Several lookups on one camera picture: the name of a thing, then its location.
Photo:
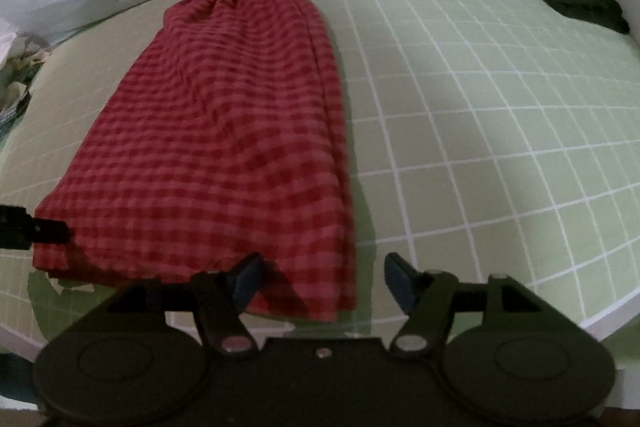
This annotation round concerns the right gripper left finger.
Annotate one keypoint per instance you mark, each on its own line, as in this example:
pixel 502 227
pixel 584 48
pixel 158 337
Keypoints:
pixel 219 300

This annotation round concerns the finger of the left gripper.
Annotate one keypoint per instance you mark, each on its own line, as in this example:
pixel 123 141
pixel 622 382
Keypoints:
pixel 21 231

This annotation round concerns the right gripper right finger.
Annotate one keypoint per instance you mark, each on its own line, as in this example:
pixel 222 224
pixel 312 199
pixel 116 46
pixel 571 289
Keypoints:
pixel 427 299

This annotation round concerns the red checked shorts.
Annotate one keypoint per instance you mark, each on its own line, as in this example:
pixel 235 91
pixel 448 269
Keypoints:
pixel 227 137

